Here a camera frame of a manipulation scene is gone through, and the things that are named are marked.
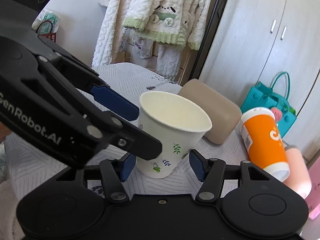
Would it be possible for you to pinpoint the black clothes rack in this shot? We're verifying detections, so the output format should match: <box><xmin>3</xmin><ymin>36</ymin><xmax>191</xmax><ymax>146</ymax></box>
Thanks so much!
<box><xmin>188</xmin><ymin>0</ymin><xmax>227</xmax><ymax>80</ymax></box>

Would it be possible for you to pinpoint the orange paper cup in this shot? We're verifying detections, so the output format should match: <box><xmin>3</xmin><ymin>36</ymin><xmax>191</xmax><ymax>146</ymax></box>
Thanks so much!
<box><xmin>239</xmin><ymin>107</ymin><xmax>290</xmax><ymax>182</ymax></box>

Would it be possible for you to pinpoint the brown paper cup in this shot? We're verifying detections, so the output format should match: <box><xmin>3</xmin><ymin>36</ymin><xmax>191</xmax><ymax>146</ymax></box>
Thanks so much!
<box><xmin>178</xmin><ymin>79</ymin><xmax>242</xmax><ymax>145</ymax></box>

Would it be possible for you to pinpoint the pink cup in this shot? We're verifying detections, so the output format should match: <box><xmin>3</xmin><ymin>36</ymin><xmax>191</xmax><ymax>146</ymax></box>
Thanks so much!
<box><xmin>283</xmin><ymin>146</ymin><xmax>312</xmax><ymax>199</ymax></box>

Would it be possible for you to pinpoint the teal felt handbag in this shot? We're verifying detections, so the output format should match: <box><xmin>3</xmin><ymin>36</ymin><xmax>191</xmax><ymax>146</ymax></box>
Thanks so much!
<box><xmin>240</xmin><ymin>72</ymin><xmax>297</xmax><ymax>137</ymax></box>

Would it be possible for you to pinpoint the white fleece robe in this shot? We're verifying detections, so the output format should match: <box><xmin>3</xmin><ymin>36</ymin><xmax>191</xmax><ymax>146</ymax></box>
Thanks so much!
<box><xmin>92</xmin><ymin>0</ymin><xmax>181</xmax><ymax>80</ymax></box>

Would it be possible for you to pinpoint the white fleece pajama top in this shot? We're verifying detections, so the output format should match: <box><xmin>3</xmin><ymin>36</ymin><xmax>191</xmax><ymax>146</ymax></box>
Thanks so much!
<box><xmin>123</xmin><ymin>0</ymin><xmax>211</xmax><ymax>50</ymax></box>

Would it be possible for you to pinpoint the white patterned tablecloth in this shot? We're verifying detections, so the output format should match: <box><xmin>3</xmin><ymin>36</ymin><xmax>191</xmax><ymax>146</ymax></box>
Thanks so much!
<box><xmin>4</xmin><ymin>63</ymin><xmax>247</xmax><ymax>199</ymax></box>

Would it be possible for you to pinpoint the grey wooden wardrobe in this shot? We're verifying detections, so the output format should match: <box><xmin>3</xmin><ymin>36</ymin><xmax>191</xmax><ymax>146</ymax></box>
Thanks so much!
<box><xmin>200</xmin><ymin>0</ymin><xmax>319</xmax><ymax>159</ymax></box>

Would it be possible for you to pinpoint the white leaf-print paper cup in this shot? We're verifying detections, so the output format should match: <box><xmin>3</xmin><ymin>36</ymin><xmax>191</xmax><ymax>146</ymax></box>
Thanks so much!
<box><xmin>136</xmin><ymin>91</ymin><xmax>212</xmax><ymax>179</ymax></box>

